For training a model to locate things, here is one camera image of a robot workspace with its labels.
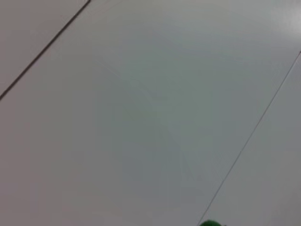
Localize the beige tote bag green handles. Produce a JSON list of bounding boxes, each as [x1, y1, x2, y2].
[[199, 219, 228, 226]]

